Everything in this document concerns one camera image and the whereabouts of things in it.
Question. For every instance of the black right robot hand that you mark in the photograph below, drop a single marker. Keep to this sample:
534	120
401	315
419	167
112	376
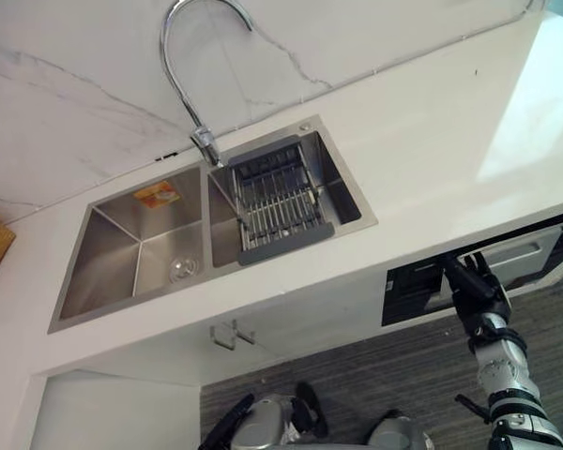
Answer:
478	286

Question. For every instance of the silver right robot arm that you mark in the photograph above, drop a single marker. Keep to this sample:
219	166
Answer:
511	375

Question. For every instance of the black built-in dishwasher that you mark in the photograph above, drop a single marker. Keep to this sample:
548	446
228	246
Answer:
415	295

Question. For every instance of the round sink drain strainer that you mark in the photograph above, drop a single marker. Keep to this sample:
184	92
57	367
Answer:
184	269

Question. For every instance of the orange sink label sticker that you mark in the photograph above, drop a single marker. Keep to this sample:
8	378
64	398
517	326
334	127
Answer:
156	195

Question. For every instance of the stainless steel double sink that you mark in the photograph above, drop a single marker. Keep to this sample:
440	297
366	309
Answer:
122	248

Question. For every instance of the white cabinet door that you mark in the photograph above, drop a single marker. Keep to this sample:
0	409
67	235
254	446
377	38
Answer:
122	412

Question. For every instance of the grey metal drain rack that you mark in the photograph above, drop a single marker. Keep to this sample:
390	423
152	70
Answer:
274	206

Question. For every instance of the chrome gooseneck faucet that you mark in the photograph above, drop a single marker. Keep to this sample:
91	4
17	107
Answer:
176	89

